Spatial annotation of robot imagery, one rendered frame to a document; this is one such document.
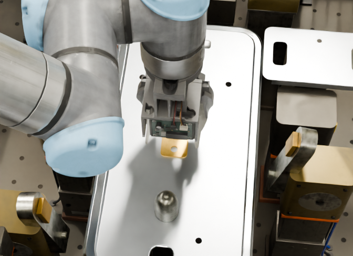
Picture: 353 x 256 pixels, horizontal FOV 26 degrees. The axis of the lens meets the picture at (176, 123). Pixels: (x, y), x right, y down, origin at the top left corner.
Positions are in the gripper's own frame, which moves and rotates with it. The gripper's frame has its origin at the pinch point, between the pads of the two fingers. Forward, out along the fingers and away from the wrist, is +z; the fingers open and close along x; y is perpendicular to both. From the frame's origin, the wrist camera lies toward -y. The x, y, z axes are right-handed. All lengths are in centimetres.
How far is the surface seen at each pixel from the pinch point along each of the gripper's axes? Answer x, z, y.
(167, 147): -0.9, 2.0, 2.8
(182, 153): 1.3, 2.0, 3.5
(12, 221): -18.7, -4.9, 18.7
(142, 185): -3.8, 2.2, 9.0
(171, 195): 0.7, -2.5, 12.2
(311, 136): 17.9, -9.5, 5.4
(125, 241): -4.9, 2.1, 17.3
